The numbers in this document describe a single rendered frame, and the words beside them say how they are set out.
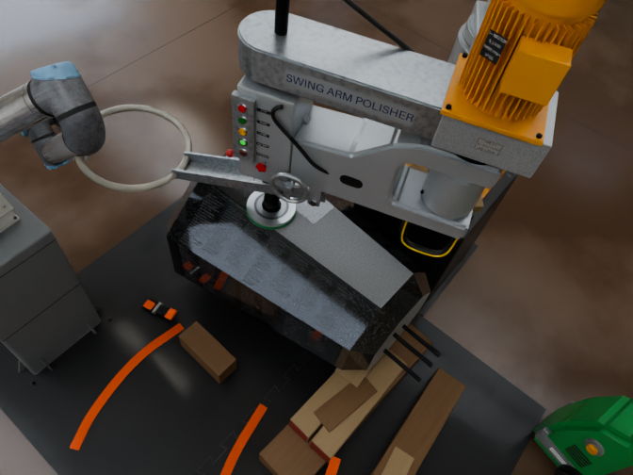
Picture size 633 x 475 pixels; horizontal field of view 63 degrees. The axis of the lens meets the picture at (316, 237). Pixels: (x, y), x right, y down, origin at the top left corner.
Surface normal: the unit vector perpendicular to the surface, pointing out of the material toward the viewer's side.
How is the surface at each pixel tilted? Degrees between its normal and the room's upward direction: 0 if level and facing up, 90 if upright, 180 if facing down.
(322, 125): 4
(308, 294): 45
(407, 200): 0
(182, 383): 0
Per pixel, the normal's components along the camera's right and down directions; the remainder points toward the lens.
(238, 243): -0.37, 0.04
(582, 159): 0.11, -0.56
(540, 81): -0.34, 0.76
